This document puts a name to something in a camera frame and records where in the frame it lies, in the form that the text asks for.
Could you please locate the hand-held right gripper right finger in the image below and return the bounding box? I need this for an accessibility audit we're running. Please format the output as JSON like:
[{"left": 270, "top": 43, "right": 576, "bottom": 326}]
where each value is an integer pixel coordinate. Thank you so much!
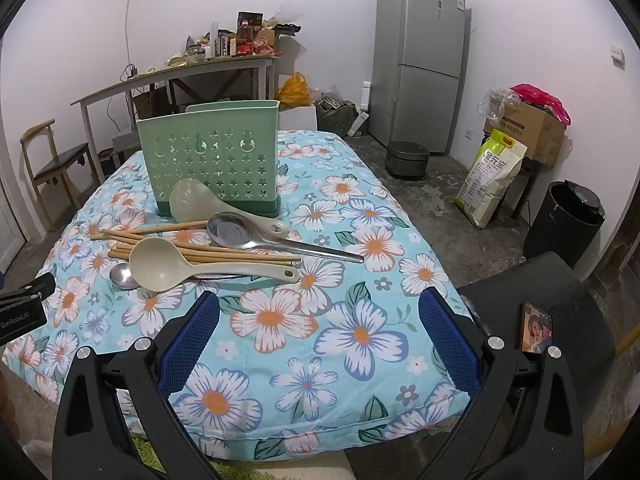
[{"left": 417, "top": 287, "right": 586, "bottom": 480}]

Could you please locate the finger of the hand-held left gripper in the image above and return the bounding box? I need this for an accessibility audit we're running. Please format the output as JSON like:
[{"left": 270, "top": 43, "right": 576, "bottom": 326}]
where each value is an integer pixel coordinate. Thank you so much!
[{"left": 0, "top": 272, "right": 56, "bottom": 307}]

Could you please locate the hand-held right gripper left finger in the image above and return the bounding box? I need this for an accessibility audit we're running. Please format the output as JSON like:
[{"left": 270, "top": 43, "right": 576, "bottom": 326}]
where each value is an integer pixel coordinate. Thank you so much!
[{"left": 52, "top": 290, "right": 221, "bottom": 480}]

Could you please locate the small metal spoon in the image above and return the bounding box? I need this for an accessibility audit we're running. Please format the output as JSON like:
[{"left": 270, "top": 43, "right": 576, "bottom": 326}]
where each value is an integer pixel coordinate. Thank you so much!
[{"left": 109, "top": 262, "right": 256, "bottom": 291}]

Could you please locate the beige plastic ladle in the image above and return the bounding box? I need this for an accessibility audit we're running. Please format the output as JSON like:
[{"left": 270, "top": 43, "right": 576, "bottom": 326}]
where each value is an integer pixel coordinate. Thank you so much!
[{"left": 129, "top": 237, "right": 301, "bottom": 292}]

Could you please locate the bunch of wooden chopsticks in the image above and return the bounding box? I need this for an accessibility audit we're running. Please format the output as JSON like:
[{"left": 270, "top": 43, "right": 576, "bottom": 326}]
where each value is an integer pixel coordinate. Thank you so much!
[{"left": 90, "top": 220, "right": 301, "bottom": 267}]

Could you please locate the large metal spoon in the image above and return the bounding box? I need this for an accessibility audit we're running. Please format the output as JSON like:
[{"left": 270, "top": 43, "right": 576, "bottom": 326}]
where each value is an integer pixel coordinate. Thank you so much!
[{"left": 206, "top": 212, "right": 365, "bottom": 264}]

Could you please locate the translucent white rice spoon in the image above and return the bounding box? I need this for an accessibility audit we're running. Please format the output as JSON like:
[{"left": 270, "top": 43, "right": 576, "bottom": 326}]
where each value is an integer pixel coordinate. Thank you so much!
[{"left": 169, "top": 177, "right": 291, "bottom": 238}]

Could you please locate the green star-hole utensil holder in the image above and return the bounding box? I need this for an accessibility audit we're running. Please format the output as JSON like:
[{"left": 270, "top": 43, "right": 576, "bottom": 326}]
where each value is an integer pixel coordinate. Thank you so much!
[{"left": 136, "top": 100, "right": 282, "bottom": 218}]

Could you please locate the white panel door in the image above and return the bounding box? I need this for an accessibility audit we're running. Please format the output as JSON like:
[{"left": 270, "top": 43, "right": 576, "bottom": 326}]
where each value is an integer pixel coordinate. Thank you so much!
[{"left": 0, "top": 180, "right": 27, "bottom": 272}]

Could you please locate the smartphone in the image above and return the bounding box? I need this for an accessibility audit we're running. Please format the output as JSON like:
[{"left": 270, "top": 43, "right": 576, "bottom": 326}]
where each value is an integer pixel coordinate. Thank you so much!
[{"left": 520, "top": 301, "right": 554, "bottom": 356}]

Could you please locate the floral teal blanket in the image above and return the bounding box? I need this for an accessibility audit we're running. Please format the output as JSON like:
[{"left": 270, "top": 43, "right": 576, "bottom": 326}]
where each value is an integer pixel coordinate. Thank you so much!
[{"left": 2, "top": 130, "right": 473, "bottom": 461}]

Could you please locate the wooden chair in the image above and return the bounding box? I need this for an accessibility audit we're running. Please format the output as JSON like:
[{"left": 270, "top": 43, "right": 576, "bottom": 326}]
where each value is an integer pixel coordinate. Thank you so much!
[{"left": 20, "top": 119, "right": 94, "bottom": 232}]

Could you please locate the small low stool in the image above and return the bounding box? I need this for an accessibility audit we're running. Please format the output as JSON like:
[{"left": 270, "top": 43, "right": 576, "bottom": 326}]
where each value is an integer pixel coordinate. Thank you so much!
[{"left": 97, "top": 132, "right": 142, "bottom": 171}]

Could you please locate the black trash bin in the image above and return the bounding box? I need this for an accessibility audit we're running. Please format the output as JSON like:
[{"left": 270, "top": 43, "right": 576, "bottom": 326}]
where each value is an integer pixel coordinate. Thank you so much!
[{"left": 522, "top": 180, "right": 606, "bottom": 269}]

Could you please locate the white yellow rice bag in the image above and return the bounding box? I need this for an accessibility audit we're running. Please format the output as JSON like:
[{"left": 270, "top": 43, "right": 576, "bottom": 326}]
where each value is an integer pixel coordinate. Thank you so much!
[{"left": 454, "top": 129, "right": 529, "bottom": 229}]

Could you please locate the small black side table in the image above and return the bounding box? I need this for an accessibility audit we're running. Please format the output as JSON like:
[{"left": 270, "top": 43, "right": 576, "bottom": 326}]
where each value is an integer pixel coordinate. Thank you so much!
[{"left": 510, "top": 157, "right": 542, "bottom": 219}]

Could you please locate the dark grey rice cooker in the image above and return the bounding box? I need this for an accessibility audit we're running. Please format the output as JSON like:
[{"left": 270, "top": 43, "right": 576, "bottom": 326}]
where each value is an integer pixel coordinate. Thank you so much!
[{"left": 386, "top": 140, "right": 431, "bottom": 178}]

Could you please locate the large cardboard box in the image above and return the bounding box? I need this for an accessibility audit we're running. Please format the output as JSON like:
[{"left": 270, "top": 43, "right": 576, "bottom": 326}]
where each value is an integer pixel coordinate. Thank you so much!
[{"left": 482, "top": 100, "right": 567, "bottom": 167}]

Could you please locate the clear plastic bag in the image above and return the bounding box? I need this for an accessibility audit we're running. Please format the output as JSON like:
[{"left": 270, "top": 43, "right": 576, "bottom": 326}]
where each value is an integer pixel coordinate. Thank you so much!
[{"left": 477, "top": 87, "right": 521, "bottom": 122}]

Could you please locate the white box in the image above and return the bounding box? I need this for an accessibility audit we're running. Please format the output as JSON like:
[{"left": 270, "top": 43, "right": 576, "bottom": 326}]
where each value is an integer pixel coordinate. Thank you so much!
[{"left": 277, "top": 104, "right": 319, "bottom": 133}]

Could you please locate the dark green bag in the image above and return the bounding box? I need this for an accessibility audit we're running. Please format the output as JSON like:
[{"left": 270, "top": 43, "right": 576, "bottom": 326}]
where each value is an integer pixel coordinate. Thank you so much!
[{"left": 315, "top": 97, "right": 359, "bottom": 136}]

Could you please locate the white upright appliance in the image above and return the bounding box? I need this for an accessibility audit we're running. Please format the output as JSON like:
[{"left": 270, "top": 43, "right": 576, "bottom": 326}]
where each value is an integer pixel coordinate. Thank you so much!
[{"left": 347, "top": 80, "right": 374, "bottom": 137}]

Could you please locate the pink plastic bag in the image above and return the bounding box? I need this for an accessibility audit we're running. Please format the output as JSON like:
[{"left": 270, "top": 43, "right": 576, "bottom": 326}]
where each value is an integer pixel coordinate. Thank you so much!
[{"left": 510, "top": 83, "right": 572, "bottom": 125}]

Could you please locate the yellow plastic bag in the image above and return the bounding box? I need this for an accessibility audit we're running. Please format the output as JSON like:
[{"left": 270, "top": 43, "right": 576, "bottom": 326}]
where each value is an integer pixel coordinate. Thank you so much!
[{"left": 276, "top": 72, "right": 309, "bottom": 108}]

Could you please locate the long wooden side table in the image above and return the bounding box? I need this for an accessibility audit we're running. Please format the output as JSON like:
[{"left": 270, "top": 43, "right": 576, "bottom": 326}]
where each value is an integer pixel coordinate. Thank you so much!
[{"left": 70, "top": 52, "right": 279, "bottom": 183}]

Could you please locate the silver refrigerator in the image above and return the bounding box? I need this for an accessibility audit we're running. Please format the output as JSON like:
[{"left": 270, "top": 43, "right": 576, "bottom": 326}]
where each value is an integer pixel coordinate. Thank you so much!
[{"left": 372, "top": 0, "right": 468, "bottom": 154}]

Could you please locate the red drink bottle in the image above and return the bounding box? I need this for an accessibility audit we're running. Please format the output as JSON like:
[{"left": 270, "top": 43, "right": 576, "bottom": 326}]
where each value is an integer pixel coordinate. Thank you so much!
[{"left": 235, "top": 20, "right": 255, "bottom": 56}]

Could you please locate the small brown cardboard box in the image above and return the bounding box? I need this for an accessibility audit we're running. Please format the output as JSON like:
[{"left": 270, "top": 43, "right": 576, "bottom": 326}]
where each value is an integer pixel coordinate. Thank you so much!
[{"left": 255, "top": 26, "right": 281, "bottom": 54}]

